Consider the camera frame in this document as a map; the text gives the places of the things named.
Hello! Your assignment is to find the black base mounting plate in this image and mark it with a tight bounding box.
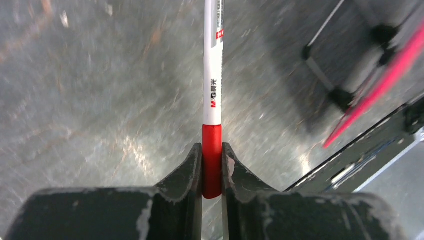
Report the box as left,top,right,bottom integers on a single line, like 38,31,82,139
287,95,424,193

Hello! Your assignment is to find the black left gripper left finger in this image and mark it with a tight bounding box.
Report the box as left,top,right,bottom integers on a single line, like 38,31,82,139
5,143,202,240

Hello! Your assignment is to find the pink-framed whiteboard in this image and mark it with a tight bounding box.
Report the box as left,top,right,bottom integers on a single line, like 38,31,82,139
323,20,424,148

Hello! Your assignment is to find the red marker cap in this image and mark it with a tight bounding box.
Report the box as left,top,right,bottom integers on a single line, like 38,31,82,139
202,124,222,199

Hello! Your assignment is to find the white marker pen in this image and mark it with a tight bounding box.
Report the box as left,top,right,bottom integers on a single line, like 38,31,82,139
203,0,225,126

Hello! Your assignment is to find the grey wire board stand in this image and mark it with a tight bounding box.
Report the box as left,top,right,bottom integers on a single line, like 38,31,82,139
301,0,403,114

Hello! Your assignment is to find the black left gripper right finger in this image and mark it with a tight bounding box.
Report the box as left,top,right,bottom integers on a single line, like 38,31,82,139
221,143,407,240

